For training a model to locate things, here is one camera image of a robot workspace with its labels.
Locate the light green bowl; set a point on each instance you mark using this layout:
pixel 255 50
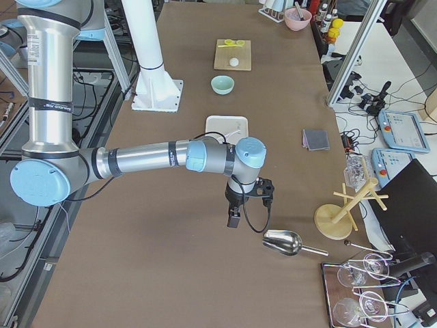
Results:
pixel 222 84

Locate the lower teach pendant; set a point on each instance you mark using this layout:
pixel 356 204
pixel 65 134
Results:
pixel 387 163

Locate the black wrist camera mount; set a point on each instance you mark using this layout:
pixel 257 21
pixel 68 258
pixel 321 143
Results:
pixel 263 188

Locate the clear glass jar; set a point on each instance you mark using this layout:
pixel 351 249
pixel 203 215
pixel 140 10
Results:
pixel 358 170

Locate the metal scoop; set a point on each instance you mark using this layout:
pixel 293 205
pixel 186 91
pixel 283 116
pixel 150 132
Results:
pixel 288 243

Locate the lower left wine glass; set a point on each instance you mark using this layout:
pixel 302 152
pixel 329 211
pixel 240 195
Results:
pixel 347 312

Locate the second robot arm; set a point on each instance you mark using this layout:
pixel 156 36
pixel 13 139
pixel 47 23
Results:
pixel 13 36

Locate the upper teach pendant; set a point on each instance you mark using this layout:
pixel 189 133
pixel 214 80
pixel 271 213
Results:
pixel 402 131

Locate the white dish rack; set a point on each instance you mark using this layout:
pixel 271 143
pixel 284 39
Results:
pixel 273 9

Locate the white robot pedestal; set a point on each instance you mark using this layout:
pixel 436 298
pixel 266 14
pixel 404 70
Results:
pixel 155 89

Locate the grey folded cloth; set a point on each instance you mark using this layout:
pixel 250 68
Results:
pixel 315 139

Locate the black monitor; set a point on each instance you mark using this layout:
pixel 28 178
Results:
pixel 409 221

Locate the upper right wine glass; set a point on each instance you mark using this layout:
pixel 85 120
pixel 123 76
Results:
pixel 376 266

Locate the yellow lemon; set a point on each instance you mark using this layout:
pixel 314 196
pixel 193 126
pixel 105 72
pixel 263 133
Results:
pixel 334 30

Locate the black power adapters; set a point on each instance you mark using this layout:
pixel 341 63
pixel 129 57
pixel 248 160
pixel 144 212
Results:
pixel 372 104

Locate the wooden mug tree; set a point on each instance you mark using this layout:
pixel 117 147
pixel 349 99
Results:
pixel 336 222

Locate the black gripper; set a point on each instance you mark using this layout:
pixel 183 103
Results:
pixel 233 199

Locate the wooden cutting board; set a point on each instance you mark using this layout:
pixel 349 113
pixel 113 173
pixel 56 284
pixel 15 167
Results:
pixel 242 51

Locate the white rectangular tray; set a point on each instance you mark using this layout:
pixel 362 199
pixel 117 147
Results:
pixel 225 124

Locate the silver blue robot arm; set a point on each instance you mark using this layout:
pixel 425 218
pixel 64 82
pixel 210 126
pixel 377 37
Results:
pixel 53 166

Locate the teach pendant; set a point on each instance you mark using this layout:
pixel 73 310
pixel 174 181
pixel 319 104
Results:
pixel 402 131
pixel 387 163

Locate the pink bowl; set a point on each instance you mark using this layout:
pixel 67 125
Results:
pixel 293 21

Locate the upper left wine glass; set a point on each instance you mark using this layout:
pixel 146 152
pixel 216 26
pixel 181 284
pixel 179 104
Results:
pixel 352 274

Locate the aluminium frame post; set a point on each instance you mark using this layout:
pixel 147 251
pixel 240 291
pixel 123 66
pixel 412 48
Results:
pixel 375 9

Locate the small black-tipped stick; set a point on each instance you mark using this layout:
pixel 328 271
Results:
pixel 351 244

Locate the lower right wine glass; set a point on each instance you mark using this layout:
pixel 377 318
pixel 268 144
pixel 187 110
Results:
pixel 373 306

